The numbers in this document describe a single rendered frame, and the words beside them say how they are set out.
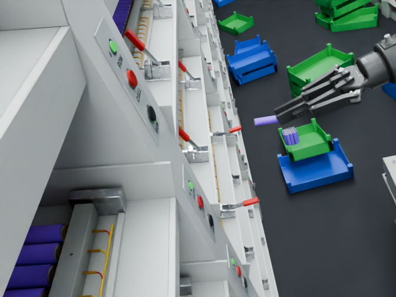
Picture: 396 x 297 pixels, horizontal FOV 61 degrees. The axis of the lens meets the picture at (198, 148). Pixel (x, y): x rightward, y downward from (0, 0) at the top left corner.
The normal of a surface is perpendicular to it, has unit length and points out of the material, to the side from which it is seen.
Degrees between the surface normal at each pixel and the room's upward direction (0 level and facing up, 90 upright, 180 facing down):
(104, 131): 90
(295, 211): 0
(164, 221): 17
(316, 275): 0
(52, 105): 107
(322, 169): 0
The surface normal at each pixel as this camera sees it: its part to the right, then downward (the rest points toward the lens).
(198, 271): 0.05, 0.66
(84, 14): 0.94, -0.28
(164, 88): -0.05, -0.75
